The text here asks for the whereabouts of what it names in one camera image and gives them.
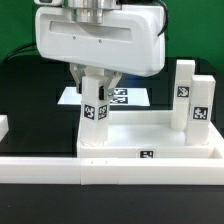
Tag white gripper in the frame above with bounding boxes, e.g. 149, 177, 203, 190
35, 5, 165, 100

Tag white desk top tray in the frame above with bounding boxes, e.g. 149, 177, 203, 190
77, 110, 224, 159

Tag fiducial marker sheet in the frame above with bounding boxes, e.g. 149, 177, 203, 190
58, 87, 150, 106

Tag white left fence bar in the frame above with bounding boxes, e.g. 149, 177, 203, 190
0, 115, 9, 142

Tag white fence bar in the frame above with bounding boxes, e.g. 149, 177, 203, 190
0, 115, 9, 142
0, 157, 224, 185

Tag white front fence bar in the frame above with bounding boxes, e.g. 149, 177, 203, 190
0, 157, 224, 185

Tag black cable bundle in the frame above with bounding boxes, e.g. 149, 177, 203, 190
2, 42, 38, 64

